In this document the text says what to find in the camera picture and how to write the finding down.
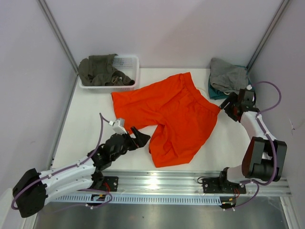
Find olive green shorts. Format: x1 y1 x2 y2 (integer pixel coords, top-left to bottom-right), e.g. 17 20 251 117
78 54 135 87

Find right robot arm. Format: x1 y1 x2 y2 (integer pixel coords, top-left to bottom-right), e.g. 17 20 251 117
217 89 287 193

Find slotted cable duct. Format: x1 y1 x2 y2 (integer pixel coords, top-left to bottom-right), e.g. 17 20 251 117
54 193 222 206

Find orange shorts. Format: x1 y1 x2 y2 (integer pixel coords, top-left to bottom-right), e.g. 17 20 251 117
112 72 220 167

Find aluminium mounting rail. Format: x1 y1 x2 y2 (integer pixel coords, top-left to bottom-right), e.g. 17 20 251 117
102 170 292 197

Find white plastic basket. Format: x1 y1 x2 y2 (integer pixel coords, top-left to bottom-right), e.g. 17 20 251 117
78 55 139 93

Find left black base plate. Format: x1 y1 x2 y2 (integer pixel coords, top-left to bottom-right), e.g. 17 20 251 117
101 177 119 192

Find grey folded shorts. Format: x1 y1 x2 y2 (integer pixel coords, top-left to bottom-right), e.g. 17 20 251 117
209 58 250 93

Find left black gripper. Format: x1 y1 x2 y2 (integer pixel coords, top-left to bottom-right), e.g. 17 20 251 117
111 126 150 162

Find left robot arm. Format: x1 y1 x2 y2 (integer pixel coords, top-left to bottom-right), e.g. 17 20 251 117
11 127 151 218

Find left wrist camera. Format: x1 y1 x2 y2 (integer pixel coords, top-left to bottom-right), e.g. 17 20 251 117
112 118 127 135

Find teal folded shorts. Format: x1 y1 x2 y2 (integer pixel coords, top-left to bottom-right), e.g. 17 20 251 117
208 65 251 100

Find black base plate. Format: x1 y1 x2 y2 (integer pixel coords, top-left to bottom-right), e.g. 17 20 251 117
197 177 246 194
101 177 119 192

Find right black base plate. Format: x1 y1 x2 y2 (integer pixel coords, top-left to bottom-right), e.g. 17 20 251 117
197 177 246 194

